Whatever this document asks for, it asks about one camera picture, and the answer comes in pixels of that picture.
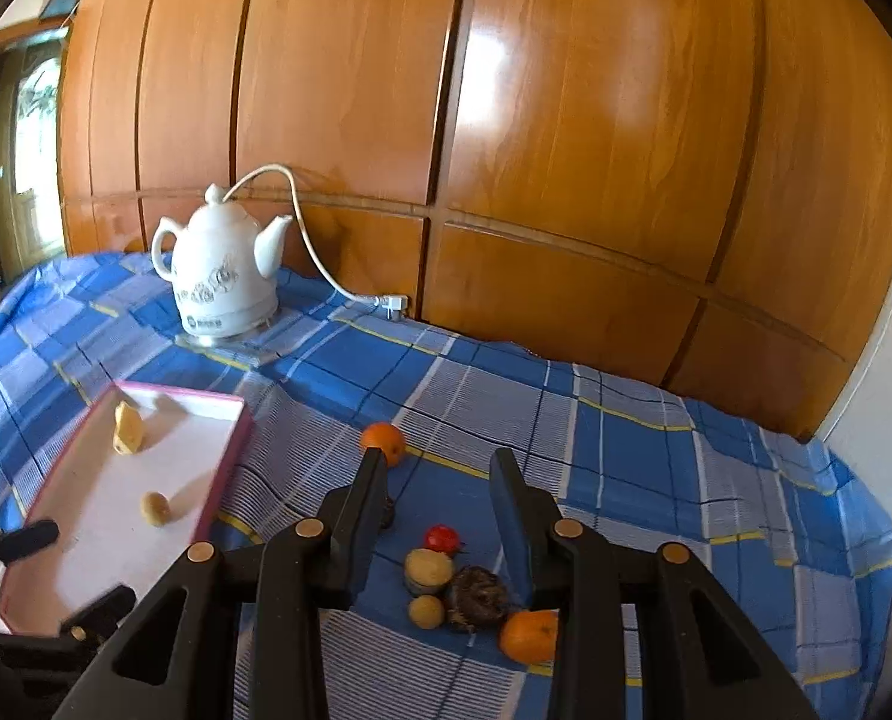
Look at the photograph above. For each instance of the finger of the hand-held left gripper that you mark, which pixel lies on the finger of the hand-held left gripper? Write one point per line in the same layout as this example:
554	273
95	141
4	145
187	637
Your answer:
29	538
104	607

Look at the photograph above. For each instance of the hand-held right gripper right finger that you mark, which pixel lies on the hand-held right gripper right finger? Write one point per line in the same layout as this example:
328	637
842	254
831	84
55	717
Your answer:
517	532

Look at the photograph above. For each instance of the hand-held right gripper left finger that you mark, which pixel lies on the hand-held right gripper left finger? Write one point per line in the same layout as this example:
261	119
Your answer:
367	510

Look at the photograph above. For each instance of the orange tangerine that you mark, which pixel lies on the orange tangerine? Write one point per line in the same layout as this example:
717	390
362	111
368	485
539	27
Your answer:
528	637
387	439

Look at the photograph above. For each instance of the red cherry tomato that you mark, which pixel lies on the red cherry tomato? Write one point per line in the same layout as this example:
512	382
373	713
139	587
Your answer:
440	538

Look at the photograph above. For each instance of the chocolate doughnut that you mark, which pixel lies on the chocolate doughnut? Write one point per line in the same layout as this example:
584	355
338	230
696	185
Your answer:
476	600

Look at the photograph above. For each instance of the cut dark-skinned yellow tuber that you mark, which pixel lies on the cut dark-skinned yellow tuber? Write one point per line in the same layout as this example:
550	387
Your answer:
427	566

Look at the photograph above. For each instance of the white tray with pink rim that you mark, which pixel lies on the white tray with pink rim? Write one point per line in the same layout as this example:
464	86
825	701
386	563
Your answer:
116	487

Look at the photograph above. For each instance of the small round yellow fruit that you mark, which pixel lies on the small round yellow fruit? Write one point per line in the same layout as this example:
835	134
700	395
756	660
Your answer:
155	508
425	611

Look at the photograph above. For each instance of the blue plaid tablecloth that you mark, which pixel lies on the blue plaid tablecloth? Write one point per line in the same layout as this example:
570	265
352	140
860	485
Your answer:
641	450

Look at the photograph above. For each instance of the white power plug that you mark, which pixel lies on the white power plug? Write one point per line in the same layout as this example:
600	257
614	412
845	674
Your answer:
393	305

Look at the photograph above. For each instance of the silver kettle base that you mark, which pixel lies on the silver kettle base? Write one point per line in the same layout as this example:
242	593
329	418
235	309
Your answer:
213	341

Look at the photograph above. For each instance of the white ceramic electric kettle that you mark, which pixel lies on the white ceramic electric kettle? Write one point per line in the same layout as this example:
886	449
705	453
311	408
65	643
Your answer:
221	262

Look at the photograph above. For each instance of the wooden glass door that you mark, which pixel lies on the wooden glass door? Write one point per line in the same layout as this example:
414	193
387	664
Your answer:
26	165

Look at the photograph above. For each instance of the wooden wardrobe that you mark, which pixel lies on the wooden wardrobe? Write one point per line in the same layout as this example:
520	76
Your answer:
566	127

